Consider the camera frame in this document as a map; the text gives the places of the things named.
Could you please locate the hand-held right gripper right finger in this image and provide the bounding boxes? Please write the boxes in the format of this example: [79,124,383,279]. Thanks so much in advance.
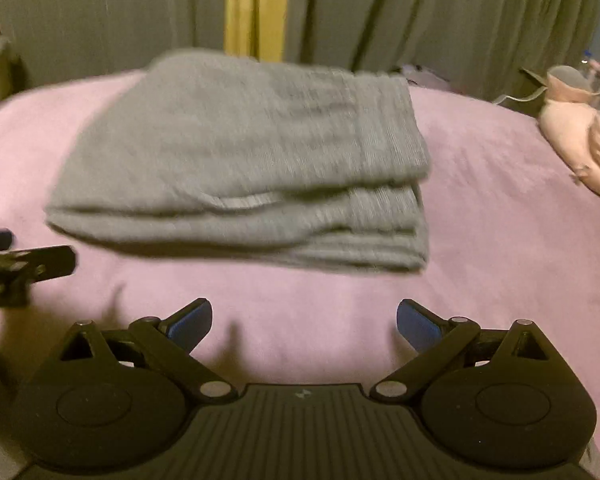
[370,297,550,405]

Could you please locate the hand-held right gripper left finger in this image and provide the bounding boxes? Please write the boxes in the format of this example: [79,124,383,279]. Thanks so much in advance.
[59,297,239,405]

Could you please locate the grey pants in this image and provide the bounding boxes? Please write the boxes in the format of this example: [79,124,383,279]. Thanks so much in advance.
[45,49,434,276]

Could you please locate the pink fleece blanket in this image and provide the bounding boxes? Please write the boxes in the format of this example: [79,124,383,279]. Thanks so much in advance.
[0,70,600,480]

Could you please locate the small pale object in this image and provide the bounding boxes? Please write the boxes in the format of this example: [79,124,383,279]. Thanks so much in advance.
[394,64,463,92]

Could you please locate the pink and grey plush toy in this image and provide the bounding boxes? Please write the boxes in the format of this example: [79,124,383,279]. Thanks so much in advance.
[519,61,600,211]

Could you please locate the grey-green curtain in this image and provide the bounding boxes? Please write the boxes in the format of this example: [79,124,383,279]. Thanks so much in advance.
[0,0,600,107]

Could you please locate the yellow curtain strip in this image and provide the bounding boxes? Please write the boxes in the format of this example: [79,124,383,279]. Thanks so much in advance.
[223,0,287,64]

